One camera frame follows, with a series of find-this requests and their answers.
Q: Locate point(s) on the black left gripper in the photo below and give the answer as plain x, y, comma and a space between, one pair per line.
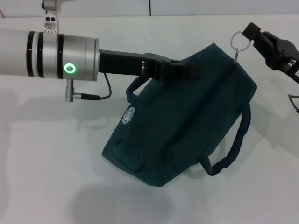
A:
119, 63

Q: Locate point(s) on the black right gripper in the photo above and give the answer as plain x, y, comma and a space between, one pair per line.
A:
289, 58

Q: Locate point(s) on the dark teal insulated lunch bag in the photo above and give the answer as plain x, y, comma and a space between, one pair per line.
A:
182, 121

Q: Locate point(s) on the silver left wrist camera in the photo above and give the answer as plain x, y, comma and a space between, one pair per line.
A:
50, 21

